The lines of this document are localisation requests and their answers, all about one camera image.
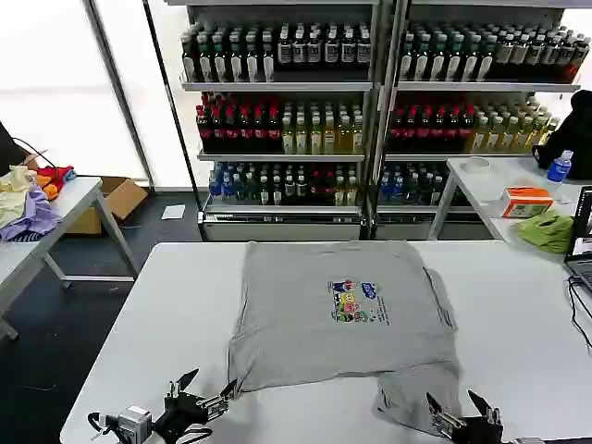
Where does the cream yellow cloth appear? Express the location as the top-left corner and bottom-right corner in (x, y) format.
(0, 165), (38, 228)

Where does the green cloth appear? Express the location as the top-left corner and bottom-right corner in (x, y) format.
(515, 208), (575, 254)

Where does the bottle shelf with red caps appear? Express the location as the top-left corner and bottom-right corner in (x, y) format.
(374, 0), (583, 241)

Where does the white table with laptop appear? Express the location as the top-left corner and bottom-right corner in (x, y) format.
(427, 155), (592, 253)

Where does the orange tissue box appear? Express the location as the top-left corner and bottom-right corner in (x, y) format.
(501, 186), (555, 218)

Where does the black laptop cable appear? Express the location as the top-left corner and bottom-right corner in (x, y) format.
(567, 276), (592, 349)

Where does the black backpack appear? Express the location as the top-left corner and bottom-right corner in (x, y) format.
(531, 90), (592, 180)

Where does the bottle shelf with dark tea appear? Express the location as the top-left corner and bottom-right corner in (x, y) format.
(166, 0), (388, 242)

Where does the blue water bottle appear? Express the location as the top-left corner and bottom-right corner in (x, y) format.
(547, 149), (574, 184)

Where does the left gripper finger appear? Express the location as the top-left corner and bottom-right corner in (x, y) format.
(196, 378), (245, 421)
(166, 367), (201, 401)

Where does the purple cloth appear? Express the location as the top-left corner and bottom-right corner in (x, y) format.
(0, 184), (64, 244)

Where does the grey window pillar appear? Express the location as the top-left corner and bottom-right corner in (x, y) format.
(85, 0), (154, 187)

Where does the cardboard box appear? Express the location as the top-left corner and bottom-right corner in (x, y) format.
(64, 176), (149, 236)

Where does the grey printed t-shirt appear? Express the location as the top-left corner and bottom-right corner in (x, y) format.
(225, 239), (466, 437)

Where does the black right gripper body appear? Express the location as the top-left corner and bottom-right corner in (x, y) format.
(449, 414), (505, 444)

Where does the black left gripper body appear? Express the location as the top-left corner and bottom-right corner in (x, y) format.
(153, 391), (210, 441)

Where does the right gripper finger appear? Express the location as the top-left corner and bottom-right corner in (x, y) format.
(425, 391), (467, 437)
(466, 388), (504, 426)

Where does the red orange cloth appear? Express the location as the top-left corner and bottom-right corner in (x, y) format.
(35, 164), (78, 201)

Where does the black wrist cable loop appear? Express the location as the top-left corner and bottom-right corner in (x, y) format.
(178, 427), (215, 444)
(87, 411), (117, 443)

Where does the thin black pole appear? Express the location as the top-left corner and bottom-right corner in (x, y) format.
(142, 0), (204, 221)

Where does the open laptop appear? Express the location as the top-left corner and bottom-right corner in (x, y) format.
(562, 185), (592, 292)

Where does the white table with clothes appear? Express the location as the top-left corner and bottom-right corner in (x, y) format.
(0, 175), (140, 343)

